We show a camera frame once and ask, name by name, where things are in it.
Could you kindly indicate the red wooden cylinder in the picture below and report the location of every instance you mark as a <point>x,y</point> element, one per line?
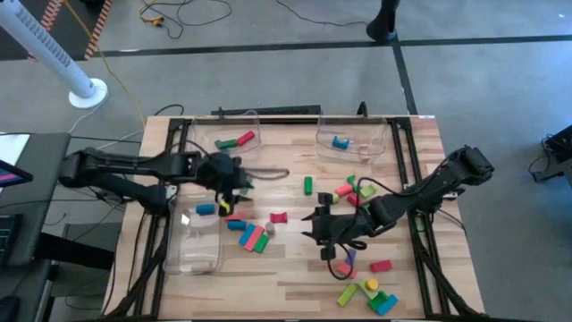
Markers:
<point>353,199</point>

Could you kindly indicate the clear plastic bin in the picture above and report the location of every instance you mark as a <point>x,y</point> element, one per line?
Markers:
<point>196,250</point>
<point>205,134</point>
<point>375,134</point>

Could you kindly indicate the green sticker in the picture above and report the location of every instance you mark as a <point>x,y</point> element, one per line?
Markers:
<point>419,223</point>

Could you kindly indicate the black side desk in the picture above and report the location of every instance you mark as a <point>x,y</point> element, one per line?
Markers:
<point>40,188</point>

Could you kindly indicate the red wooden block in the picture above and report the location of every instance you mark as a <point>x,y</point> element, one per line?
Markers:
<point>381,266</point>
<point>246,138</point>

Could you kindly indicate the red bow-tie block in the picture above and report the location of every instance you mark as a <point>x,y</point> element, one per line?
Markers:
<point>278,218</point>

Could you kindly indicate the red-orange wooden block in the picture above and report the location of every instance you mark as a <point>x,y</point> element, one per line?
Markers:
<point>347,270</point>

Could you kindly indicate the blue wooden cylinder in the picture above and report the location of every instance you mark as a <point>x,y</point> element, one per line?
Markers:
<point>237,225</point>
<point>205,209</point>

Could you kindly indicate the indigo wooden block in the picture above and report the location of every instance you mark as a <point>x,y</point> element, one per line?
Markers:
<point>351,257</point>

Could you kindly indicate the yellow-green wooden cylinder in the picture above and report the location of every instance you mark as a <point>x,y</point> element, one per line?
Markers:
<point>335,199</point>

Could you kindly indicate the salmon wooden cylinder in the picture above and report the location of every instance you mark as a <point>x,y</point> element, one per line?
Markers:
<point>344,190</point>

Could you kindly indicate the black keyboard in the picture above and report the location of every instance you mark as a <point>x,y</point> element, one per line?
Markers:
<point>9,241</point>

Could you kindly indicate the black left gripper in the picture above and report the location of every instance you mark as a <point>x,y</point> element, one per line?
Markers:
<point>223,174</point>

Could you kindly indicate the blue wooden arch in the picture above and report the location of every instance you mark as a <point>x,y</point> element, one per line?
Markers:
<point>339,145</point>

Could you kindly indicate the yellow wooden cylinder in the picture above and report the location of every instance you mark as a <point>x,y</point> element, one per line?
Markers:
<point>372,285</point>

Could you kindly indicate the black bar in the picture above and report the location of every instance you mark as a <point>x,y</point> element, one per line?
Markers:
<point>268,110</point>

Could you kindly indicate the natural wooden arch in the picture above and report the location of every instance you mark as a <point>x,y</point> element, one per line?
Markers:
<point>364,152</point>

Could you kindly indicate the black mat with striped edge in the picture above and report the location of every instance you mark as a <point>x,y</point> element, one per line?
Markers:
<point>71,27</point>

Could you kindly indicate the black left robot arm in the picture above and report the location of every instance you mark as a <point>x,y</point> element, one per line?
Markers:
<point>134,163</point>

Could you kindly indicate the salmon wooden arch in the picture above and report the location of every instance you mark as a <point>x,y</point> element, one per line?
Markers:
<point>236,217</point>

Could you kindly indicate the black table frame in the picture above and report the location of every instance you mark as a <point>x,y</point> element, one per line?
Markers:
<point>399,134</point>

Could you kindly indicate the flat green wooden block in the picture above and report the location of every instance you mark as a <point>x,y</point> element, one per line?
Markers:
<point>243,191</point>

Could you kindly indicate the green wooden cylinder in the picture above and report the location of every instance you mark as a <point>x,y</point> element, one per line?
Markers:
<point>365,207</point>
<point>308,185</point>

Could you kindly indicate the white tower fan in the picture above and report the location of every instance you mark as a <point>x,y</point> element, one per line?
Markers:
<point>40,42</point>

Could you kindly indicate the thick green wooden block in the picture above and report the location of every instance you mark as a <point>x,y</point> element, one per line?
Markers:
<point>262,243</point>

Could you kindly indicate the lime green cylinder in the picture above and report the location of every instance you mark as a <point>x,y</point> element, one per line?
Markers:
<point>347,295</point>

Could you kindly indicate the blue wooden block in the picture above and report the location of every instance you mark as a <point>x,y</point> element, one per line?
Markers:
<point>389,305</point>

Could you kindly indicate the light green wooden block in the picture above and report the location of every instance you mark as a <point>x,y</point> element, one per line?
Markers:
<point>368,191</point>

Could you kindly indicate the black equipment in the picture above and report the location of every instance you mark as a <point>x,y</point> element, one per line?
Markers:
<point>558,152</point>

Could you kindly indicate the green wooden arch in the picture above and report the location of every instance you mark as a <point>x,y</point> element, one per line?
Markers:
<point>351,180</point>
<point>376,302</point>

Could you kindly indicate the red wooden plank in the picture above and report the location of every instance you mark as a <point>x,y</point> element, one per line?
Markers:
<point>254,239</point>

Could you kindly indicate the tablet with pink screen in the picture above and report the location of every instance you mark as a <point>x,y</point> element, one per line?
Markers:
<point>11,176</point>

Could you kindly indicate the blue wooden plank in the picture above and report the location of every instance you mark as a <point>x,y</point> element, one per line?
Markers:
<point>246,235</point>

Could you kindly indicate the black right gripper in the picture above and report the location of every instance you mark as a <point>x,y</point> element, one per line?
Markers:
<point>344,228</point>

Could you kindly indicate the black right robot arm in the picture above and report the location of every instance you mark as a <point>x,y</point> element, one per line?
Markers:
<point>429,190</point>

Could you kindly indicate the black clamp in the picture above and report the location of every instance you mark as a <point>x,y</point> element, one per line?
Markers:
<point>362,109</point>

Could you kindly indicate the natural wooden cylinder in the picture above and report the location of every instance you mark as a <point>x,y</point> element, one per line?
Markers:
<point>270,228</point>

